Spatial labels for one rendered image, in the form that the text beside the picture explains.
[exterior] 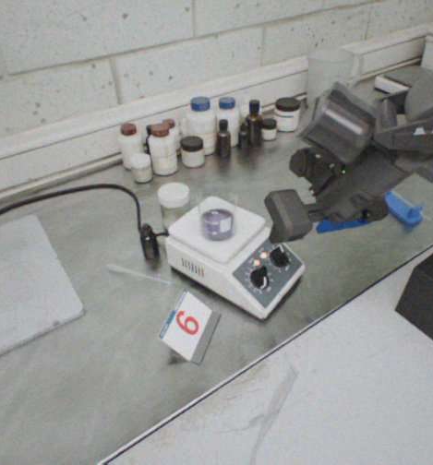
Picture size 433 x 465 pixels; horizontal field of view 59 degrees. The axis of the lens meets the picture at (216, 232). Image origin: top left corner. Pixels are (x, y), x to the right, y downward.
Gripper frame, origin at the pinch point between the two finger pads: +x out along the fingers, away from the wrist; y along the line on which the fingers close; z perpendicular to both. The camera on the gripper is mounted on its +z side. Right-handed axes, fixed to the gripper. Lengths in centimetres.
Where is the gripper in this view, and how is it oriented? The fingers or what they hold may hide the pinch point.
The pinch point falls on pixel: (307, 224)
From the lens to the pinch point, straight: 56.1
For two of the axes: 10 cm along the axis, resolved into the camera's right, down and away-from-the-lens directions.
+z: -3.5, -8.8, 3.3
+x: -3.8, 4.5, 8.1
